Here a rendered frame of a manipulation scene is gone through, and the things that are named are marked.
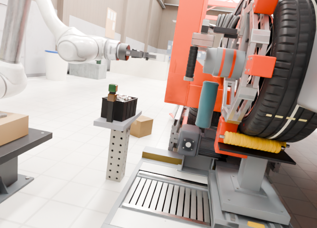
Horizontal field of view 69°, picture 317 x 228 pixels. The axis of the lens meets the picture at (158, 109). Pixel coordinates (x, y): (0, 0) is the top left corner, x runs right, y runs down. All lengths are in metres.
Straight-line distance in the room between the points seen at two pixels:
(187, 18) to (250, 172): 1.03
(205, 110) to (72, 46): 0.76
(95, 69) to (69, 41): 5.75
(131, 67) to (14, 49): 7.88
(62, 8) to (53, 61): 1.50
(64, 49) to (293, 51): 0.80
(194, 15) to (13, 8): 1.04
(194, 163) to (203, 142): 0.25
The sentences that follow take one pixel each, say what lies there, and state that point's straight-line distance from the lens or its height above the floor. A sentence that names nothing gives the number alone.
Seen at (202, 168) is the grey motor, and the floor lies 0.09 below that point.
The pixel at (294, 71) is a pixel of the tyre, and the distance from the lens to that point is 0.92.
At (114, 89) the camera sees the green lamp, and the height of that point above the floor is 0.64.
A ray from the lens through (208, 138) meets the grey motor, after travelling 1.53.
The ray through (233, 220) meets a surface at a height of 0.17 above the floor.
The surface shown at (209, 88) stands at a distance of 1.28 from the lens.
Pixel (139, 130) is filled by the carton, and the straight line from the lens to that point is 2.35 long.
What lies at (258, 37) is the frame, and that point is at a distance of 0.95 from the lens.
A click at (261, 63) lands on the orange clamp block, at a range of 0.86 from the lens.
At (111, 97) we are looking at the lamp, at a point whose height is 0.59.
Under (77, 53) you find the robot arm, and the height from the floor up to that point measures 0.80.
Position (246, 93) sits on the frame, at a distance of 0.95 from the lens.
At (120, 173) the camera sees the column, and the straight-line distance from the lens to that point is 1.57.
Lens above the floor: 0.83
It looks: 12 degrees down
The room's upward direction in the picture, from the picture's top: 9 degrees clockwise
